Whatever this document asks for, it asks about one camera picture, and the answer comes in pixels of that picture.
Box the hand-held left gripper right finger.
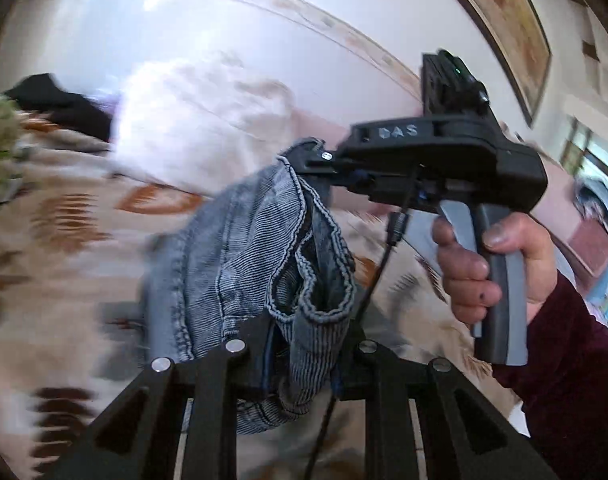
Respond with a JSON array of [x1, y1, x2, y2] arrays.
[[334, 325, 560, 480]]

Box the leaf-printed blanket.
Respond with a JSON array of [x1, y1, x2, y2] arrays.
[[0, 110, 530, 480]]

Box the white cabinet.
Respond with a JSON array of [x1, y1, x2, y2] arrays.
[[564, 0, 608, 113]]

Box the white patterned pillow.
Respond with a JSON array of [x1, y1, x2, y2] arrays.
[[109, 52, 305, 196]]

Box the black cloth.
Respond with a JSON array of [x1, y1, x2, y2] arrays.
[[4, 72, 117, 143]]

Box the framed wall picture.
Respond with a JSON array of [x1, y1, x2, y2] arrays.
[[419, 0, 553, 128]]

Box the crumpled blue clothes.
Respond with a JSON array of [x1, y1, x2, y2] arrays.
[[574, 175, 608, 266]]

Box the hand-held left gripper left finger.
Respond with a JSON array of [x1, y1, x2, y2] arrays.
[[31, 317, 285, 480]]

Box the person's right hand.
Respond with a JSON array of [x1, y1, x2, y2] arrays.
[[430, 210, 558, 333]]

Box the blue denim pants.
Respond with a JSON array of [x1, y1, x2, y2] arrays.
[[144, 142, 357, 436]]

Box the wooden framed window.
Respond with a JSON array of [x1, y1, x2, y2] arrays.
[[559, 115, 608, 188]]

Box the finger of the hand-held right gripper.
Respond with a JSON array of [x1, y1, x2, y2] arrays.
[[284, 137, 344, 168], [296, 167, 372, 198]]

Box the black cable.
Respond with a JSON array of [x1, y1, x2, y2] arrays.
[[303, 210, 411, 480]]

